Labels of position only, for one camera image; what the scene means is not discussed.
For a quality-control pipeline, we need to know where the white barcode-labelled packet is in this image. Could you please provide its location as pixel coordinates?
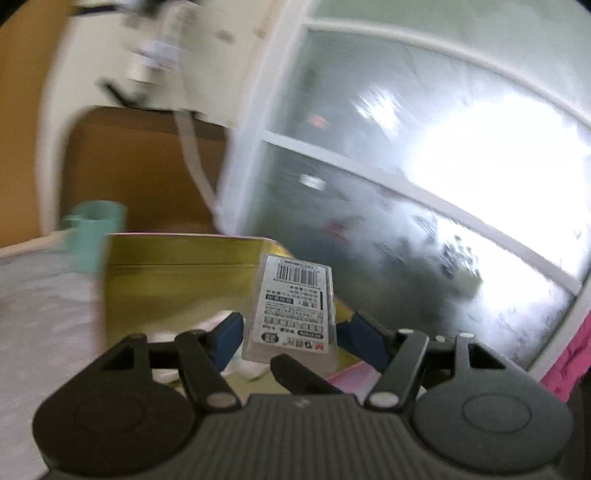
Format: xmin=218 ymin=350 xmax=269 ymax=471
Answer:
xmin=242 ymin=254 xmax=338 ymax=375

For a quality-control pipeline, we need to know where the pink gold-lined tin box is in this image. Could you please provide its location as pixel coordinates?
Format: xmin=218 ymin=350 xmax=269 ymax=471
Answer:
xmin=101 ymin=232 xmax=385 ymax=393

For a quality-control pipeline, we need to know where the grey floral bedsheet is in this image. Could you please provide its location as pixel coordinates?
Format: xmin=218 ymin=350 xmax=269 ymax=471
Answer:
xmin=1 ymin=233 xmax=102 ymax=479

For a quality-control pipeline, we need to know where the teal plastic mug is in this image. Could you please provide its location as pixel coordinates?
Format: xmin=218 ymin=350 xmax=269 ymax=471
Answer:
xmin=61 ymin=200 xmax=127 ymax=275

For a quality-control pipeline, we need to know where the frosted glass sliding door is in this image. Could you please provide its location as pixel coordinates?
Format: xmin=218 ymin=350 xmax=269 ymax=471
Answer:
xmin=216 ymin=1 xmax=590 ymax=378

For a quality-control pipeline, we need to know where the brown cardboard sheet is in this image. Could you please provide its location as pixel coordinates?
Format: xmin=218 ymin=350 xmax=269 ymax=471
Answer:
xmin=59 ymin=107 xmax=217 ymax=234

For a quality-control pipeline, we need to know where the white power cable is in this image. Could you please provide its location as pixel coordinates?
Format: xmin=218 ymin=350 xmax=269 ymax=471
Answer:
xmin=172 ymin=110 xmax=221 ymax=218

